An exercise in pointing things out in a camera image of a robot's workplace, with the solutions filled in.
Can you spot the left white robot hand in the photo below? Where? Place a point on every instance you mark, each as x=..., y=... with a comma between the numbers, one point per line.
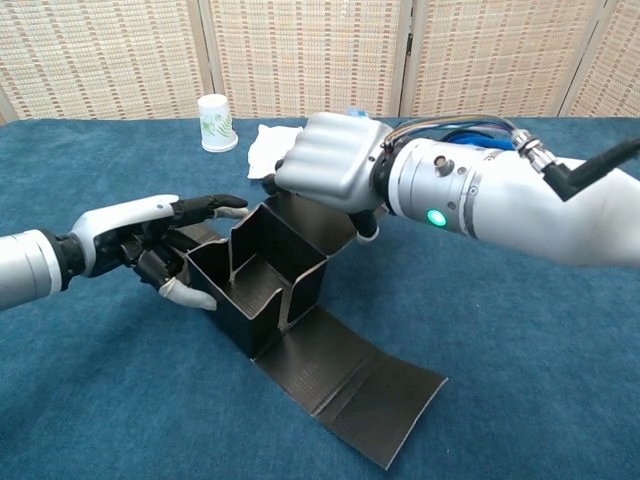
x=125, y=215

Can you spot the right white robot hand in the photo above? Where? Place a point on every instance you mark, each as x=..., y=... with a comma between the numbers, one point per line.
x=330, y=160

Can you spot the black cardboard box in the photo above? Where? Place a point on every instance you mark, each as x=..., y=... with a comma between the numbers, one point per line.
x=260, y=280

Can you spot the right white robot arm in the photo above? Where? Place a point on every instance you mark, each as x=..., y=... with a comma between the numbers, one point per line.
x=525, y=215

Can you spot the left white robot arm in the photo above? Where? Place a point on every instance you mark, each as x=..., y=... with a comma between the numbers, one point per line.
x=25, y=265

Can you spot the blue carpeted table surface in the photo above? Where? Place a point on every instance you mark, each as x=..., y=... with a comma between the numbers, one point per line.
x=500, y=375

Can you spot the clear plastic water bottle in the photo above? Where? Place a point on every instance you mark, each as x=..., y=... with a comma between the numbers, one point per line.
x=357, y=114

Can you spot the white tissue packet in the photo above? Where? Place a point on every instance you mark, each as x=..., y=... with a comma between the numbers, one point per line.
x=265, y=150

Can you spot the beige woven folding screen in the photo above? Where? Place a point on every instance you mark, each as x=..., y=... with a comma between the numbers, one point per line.
x=300, y=50

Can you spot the white paper cup green print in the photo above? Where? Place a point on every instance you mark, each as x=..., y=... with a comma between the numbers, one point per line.
x=215, y=125

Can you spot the blue microfibre cloth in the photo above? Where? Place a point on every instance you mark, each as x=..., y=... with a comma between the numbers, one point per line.
x=475, y=139

